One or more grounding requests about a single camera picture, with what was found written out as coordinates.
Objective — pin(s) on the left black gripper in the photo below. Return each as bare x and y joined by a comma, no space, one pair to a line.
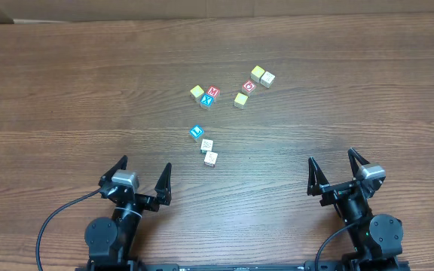
138,198

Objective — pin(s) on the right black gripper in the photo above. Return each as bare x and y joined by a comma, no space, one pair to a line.
340,190

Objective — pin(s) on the blue wooden block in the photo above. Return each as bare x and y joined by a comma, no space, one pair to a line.
196,132

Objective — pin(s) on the red edged wooden block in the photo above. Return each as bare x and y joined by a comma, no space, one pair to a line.
210,158

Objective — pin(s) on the green edged wooden block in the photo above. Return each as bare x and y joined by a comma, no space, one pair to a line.
206,145

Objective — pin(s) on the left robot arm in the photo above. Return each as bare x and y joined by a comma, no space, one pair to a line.
110,239

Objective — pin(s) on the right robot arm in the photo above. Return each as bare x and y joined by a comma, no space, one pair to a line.
377,239

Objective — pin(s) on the blue X block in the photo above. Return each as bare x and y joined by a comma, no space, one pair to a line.
206,101

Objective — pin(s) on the yellow block left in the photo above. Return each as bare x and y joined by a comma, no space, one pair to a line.
196,93

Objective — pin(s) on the yellow block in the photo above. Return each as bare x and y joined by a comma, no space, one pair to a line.
257,73
240,100
196,93

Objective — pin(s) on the red M block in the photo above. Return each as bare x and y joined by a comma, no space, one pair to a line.
214,92

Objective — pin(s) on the white block far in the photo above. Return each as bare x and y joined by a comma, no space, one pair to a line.
267,79

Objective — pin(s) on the yellow block middle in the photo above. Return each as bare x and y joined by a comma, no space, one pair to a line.
240,100

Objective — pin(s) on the red circle block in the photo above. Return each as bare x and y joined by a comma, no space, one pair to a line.
248,88

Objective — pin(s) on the yellow block far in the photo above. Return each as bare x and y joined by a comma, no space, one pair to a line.
257,73

